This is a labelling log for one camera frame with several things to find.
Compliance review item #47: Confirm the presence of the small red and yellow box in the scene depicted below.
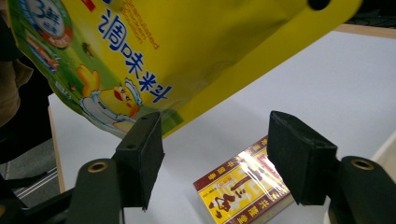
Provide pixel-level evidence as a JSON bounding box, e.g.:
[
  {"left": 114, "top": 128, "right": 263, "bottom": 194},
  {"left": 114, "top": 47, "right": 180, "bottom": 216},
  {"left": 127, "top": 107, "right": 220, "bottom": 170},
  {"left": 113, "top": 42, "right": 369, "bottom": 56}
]
[{"left": 192, "top": 134, "right": 295, "bottom": 224}]

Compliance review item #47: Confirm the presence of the yellow seasoning pouch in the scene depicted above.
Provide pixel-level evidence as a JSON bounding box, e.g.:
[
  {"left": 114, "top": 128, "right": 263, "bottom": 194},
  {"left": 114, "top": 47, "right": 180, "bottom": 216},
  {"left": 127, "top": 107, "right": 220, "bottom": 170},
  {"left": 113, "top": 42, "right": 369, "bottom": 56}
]
[{"left": 7, "top": 0, "right": 364, "bottom": 140}]

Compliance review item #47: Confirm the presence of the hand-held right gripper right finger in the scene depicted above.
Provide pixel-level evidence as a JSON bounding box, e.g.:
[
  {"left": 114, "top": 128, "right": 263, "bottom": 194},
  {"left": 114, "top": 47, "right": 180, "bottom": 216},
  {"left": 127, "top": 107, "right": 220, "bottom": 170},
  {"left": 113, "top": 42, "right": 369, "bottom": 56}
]
[{"left": 266, "top": 110, "right": 339, "bottom": 207}]

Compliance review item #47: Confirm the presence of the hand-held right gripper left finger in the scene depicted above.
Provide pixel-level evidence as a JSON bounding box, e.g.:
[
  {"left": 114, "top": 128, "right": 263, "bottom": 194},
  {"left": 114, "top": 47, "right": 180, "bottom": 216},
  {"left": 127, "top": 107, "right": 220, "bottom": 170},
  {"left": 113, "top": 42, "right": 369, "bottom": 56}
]
[{"left": 111, "top": 111, "right": 166, "bottom": 212}]

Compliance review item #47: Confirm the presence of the aluminium rail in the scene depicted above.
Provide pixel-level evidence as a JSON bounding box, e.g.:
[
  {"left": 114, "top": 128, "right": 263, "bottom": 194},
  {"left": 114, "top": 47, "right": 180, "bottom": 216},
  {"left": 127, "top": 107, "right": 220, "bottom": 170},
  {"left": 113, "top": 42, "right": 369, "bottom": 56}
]
[{"left": 11, "top": 167, "right": 61, "bottom": 201}]

